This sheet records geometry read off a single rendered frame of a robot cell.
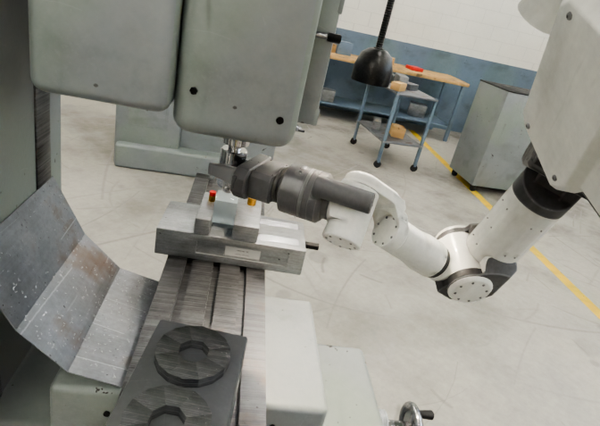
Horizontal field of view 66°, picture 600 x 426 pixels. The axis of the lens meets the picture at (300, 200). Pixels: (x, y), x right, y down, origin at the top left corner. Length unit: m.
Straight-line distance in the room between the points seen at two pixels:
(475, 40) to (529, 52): 0.92
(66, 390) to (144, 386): 0.39
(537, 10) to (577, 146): 0.21
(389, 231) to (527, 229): 0.22
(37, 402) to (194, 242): 0.43
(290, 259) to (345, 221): 0.39
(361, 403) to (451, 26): 7.06
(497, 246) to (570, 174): 0.31
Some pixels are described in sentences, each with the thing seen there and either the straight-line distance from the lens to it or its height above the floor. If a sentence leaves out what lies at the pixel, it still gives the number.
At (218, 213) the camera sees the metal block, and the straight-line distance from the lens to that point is 1.10.
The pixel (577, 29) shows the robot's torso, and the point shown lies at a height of 1.56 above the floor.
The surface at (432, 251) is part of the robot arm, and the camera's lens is 0.85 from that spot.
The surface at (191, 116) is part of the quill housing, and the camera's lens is 0.71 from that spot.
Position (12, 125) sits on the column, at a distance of 0.92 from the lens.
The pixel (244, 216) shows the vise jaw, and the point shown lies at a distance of 1.10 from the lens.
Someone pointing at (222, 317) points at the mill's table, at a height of 0.93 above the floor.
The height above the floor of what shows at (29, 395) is 0.73.
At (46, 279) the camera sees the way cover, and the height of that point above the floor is 0.96.
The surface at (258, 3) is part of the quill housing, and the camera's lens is 0.68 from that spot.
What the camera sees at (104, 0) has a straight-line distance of 0.69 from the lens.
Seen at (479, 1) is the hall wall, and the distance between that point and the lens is 7.97.
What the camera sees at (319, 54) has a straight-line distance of 0.77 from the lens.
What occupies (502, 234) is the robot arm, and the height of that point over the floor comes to 1.25.
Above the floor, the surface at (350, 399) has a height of 0.73.
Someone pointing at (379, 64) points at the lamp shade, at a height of 1.45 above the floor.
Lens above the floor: 1.54
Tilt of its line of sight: 24 degrees down
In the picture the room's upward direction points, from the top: 13 degrees clockwise
